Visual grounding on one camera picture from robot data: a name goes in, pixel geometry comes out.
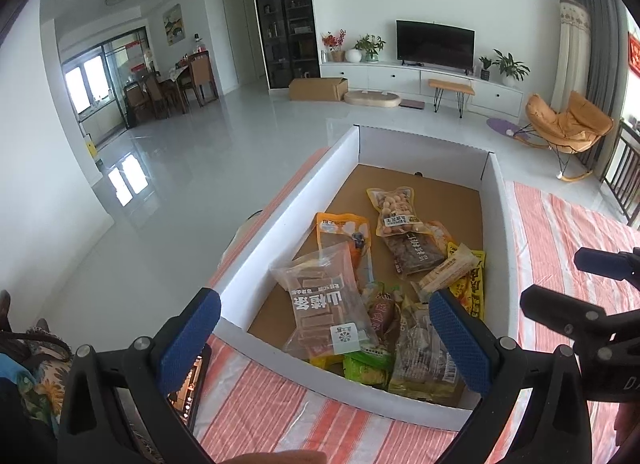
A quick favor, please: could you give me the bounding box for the tan dining chair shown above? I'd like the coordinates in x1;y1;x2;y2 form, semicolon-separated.
179;50;218;107

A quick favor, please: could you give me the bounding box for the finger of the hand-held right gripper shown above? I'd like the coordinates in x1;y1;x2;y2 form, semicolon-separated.
574;246;640;290
520;285;615;350

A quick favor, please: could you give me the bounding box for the clear packet of round snacks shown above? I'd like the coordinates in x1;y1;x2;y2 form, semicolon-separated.
366;187;425;240

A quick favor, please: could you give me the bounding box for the white television cabinet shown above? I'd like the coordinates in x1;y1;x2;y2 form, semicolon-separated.
320;61;523;117

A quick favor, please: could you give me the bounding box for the brown cardboard box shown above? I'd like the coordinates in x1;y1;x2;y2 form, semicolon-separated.
289;77;349;102

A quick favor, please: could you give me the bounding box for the purple floor mat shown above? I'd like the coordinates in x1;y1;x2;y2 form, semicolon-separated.
487;118;523;137

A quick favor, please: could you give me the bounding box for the orange rocking chair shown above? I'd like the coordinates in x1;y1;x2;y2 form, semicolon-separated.
515;90;615;182

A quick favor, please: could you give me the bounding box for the orange meat snack packet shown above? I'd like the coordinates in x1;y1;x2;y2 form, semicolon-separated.
314;212;375;295

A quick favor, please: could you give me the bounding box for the glass sliding door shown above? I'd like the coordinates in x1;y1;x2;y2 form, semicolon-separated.
60;26;151;140

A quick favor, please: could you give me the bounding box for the small brown and yellow packet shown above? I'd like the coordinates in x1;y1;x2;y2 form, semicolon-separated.
365;284;403;350

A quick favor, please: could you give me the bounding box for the black smartphone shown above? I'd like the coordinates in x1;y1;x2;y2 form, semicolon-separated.
167;343;213;431

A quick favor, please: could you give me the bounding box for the white standing air conditioner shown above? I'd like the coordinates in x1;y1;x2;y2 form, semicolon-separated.
552;0;592;115

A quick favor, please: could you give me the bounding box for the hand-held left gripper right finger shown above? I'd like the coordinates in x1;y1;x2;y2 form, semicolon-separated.
426;288;593;464

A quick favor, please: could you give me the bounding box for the gold and clear snack packet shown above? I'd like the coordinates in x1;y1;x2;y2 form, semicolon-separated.
387;301;463;401

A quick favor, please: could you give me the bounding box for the red flower plant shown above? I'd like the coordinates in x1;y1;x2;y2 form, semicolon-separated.
322;29;347;62

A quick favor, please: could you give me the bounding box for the black glass cabinet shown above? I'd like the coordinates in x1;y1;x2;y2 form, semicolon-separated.
248;0;321;90

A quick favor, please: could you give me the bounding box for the dark wooden chair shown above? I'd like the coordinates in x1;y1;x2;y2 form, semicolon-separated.
600;119;640;225

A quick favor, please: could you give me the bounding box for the black television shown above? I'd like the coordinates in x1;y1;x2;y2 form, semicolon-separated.
396;20;476;67

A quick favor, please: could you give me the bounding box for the dark dining chair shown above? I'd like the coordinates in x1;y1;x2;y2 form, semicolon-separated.
124;74;168;126

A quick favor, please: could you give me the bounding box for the wooden dining table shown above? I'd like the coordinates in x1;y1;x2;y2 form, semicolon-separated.
162;64;193;110

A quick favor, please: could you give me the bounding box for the grey curtain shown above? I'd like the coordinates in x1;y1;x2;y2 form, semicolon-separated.
570;0;631;115

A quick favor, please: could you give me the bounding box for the large leafy potted plant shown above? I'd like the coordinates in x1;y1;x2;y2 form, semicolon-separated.
492;49;530;87

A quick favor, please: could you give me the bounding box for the wooden bench with metal legs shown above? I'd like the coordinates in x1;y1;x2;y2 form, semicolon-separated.
428;79;475;118

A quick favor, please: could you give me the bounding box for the white cardboard box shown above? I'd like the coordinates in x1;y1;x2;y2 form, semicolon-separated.
207;125;523;432

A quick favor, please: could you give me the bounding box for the orange striped tablecloth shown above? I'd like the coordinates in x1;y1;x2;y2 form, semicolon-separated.
192;146;640;464

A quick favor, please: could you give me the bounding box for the green plant in glass vase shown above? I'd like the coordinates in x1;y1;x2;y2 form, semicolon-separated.
355;34;386;62

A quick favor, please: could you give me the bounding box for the beige oval floor cushion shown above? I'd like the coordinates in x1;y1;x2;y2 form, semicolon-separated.
345;90;403;107

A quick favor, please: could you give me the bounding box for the beige bar snack packet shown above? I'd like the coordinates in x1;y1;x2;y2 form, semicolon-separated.
411;243;480;302

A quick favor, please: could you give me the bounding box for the floral cloth bag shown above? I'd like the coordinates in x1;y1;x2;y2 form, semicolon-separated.
0;289;73;445

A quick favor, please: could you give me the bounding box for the green snack packet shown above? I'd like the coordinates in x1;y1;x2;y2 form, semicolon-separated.
343;349;397;391

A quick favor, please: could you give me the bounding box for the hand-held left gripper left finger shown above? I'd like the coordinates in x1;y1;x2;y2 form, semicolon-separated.
56;287;222;464

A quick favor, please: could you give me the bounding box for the wall painting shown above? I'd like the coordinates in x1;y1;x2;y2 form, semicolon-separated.
164;4;183;45

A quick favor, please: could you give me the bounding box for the clear packet of brown sticks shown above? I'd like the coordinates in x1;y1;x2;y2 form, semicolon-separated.
269;239;379;361

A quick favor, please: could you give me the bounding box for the dark brown snack packet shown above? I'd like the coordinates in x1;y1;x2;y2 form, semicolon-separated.
384;220;451;277

